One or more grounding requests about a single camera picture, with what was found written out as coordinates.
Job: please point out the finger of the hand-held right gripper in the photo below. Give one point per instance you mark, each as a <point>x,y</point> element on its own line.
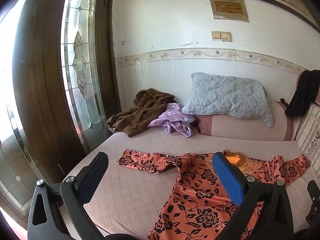
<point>313,200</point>

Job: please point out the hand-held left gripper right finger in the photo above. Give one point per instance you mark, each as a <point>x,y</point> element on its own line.
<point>228,180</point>

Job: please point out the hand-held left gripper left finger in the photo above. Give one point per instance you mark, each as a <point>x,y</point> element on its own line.
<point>93,173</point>

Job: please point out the orange black floral dress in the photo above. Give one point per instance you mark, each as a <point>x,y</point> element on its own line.
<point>200,197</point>

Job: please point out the pink quilted bed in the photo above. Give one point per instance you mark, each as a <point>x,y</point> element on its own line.
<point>130,187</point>

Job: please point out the pink bolster pillow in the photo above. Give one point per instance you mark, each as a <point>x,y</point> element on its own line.
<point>237,128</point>

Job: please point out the striped beige cushion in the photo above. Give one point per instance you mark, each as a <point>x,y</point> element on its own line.
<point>310,127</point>

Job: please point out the brown robe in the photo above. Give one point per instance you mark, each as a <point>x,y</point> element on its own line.
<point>140,112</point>

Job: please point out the purple floral garment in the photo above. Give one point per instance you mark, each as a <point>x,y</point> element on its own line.
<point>175,116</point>

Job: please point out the light blue quilted pillow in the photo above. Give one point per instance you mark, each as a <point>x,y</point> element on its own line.
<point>225,95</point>

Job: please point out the black garment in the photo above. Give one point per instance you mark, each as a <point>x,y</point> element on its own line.
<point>305,92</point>

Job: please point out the glass side window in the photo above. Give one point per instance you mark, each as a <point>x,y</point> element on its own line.
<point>10,105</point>

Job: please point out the wooden door with leaded glass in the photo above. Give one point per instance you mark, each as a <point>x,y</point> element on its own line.
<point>37,80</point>

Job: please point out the beige light switch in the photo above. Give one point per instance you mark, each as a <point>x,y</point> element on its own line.
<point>226,36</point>
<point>216,36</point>

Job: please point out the beige wall panel box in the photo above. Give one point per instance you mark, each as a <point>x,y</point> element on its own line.
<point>228,7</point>

